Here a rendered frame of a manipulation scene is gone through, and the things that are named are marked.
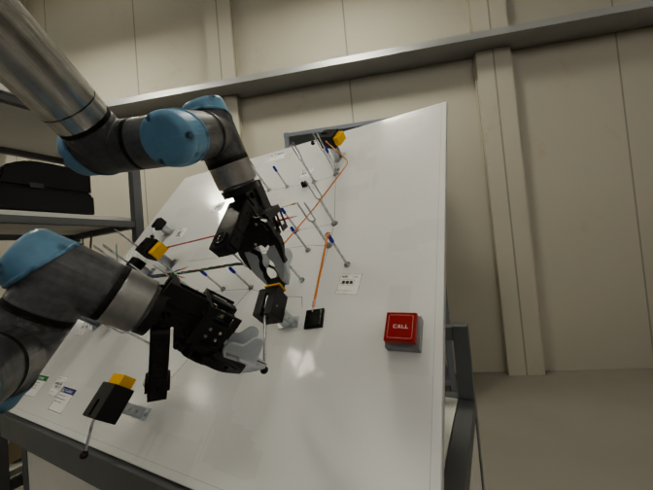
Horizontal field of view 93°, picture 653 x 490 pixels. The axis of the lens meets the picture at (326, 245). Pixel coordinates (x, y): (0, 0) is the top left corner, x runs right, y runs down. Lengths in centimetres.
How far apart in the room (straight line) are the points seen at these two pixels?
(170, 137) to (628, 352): 383
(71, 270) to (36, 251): 4
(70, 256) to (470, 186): 313
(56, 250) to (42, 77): 20
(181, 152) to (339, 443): 47
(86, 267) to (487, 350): 324
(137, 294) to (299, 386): 30
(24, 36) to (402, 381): 63
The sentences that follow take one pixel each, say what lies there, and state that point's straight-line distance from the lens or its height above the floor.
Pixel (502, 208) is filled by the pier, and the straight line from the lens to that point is 324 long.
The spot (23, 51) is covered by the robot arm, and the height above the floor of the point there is 148.
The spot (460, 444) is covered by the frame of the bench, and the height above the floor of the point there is 80.
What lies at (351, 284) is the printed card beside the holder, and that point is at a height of 117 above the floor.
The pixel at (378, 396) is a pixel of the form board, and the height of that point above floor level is 101.
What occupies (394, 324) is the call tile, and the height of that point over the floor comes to 111.
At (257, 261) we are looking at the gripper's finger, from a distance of 62.
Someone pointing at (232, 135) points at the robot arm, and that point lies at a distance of 58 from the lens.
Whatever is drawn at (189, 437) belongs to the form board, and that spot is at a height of 92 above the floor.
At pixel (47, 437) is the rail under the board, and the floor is 86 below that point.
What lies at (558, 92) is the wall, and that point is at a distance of 381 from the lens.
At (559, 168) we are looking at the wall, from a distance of 360.
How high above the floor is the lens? 123
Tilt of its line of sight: 2 degrees up
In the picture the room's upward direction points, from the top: 5 degrees counter-clockwise
